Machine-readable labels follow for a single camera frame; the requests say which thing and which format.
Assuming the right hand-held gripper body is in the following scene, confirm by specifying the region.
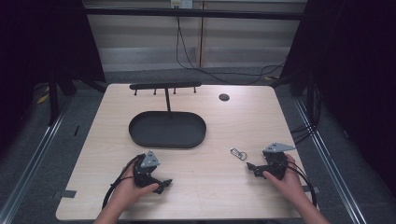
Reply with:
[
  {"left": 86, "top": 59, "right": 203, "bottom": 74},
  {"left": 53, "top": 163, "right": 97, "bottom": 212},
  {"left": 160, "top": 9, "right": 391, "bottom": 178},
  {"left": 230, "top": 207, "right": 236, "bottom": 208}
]
[{"left": 262, "top": 142, "right": 297, "bottom": 181}]

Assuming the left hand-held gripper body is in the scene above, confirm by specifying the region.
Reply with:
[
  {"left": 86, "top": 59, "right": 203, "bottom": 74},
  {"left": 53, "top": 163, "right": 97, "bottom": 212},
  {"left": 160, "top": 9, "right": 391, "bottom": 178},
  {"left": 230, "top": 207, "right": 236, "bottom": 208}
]
[{"left": 133, "top": 149, "right": 163, "bottom": 189}]

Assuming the silver key ring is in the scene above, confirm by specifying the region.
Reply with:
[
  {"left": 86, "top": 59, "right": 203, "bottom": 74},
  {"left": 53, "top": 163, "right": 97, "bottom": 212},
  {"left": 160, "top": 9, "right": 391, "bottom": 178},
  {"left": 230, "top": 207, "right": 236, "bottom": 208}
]
[{"left": 230, "top": 147, "right": 248, "bottom": 161}]

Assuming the black hook rack with tray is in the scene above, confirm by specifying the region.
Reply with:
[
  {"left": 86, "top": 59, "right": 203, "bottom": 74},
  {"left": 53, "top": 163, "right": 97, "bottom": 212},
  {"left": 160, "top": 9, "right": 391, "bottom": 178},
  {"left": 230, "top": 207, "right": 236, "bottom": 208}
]
[{"left": 128, "top": 81, "right": 207, "bottom": 149}]

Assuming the person's left hand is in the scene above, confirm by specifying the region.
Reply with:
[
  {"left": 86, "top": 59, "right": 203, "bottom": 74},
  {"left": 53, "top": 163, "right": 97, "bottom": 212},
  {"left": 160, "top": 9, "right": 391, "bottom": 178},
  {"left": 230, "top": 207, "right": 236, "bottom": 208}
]
[{"left": 112, "top": 164, "right": 160, "bottom": 213}]

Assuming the person's right hand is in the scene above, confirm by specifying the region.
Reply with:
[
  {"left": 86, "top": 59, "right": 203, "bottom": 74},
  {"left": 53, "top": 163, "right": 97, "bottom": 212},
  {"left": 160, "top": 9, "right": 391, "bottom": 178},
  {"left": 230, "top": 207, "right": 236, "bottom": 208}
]
[{"left": 262, "top": 153, "right": 308, "bottom": 203}]

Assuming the grey tape strip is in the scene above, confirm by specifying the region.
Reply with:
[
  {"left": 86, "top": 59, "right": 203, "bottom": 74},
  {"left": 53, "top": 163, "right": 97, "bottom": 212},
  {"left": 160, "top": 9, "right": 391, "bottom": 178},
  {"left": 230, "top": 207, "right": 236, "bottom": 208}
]
[{"left": 51, "top": 189, "right": 78, "bottom": 200}]

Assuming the black stand leg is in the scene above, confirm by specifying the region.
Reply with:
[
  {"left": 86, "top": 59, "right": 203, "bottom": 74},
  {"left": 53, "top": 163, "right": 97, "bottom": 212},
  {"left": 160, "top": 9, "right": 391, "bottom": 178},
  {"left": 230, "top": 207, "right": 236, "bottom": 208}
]
[{"left": 48, "top": 74, "right": 61, "bottom": 127}]

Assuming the black curtain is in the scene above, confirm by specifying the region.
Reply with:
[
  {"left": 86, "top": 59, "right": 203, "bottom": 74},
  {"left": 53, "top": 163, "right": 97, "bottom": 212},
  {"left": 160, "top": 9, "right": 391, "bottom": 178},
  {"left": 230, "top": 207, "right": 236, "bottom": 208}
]
[
  {"left": 0, "top": 0, "right": 107, "bottom": 157},
  {"left": 278, "top": 0, "right": 396, "bottom": 195}
]

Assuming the yellow floor object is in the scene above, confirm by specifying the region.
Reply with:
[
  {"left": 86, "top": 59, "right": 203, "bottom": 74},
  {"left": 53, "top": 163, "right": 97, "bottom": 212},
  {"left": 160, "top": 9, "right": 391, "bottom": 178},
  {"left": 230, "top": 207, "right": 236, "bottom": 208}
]
[{"left": 35, "top": 92, "right": 50, "bottom": 105}]

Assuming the left hand-held gripper cable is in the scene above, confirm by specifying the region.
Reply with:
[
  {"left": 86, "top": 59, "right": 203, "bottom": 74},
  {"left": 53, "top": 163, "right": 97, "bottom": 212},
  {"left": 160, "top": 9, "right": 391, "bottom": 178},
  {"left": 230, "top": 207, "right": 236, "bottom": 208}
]
[{"left": 102, "top": 153, "right": 146, "bottom": 210}]

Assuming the hand-held gripper cable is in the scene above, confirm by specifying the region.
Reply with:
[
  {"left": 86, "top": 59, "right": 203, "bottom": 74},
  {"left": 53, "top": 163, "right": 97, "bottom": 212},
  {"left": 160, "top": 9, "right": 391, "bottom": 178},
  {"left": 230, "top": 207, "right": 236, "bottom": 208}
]
[
  {"left": 102, "top": 153, "right": 146, "bottom": 210},
  {"left": 286, "top": 161, "right": 318, "bottom": 208}
]

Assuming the right hand-held gripper cable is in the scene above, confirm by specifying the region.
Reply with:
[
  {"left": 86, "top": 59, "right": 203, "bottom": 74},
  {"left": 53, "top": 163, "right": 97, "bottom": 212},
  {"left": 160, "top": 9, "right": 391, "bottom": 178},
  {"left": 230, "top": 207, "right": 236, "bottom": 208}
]
[{"left": 286, "top": 161, "right": 318, "bottom": 208}]

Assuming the bundle of black floor cables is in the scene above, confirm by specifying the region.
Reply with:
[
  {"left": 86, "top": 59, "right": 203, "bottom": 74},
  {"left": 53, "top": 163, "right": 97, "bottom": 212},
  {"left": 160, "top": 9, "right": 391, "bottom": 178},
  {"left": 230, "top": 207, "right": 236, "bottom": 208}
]
[{"left": 290, "top": 82, "right": 323, "bottom": 145}]

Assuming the metal floor rail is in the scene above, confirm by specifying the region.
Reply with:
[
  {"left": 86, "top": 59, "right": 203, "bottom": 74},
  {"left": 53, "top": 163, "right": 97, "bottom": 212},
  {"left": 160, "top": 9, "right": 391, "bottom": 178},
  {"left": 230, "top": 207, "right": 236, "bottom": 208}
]
[
  {"left": 292, "top": 95, "right": 369, "bottom": 224},
  {"left": 0, "top": 101, "right": 75, "bottom": 224}
]

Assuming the black wall cable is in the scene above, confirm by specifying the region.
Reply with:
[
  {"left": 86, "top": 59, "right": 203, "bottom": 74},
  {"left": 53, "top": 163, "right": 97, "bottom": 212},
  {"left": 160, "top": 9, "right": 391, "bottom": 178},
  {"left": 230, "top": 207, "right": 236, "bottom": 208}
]
[{"left": 175, "top": 15, "right": 286, "bottom": 86}]

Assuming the black horizontal frame bar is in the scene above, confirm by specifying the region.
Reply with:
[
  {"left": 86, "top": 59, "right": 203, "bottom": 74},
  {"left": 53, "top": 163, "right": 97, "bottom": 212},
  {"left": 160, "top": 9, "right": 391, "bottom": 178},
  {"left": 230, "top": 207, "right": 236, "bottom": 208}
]
[{"left": 83, "top": 7, "right": 308, "bottom": 21}]

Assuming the white wall socket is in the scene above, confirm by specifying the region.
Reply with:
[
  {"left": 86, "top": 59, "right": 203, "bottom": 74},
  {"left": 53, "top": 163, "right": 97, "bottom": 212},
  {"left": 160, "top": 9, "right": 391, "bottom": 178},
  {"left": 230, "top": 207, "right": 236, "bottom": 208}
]
[{"left": 170, "top": 0, "right": 194, "bottom": 9}]

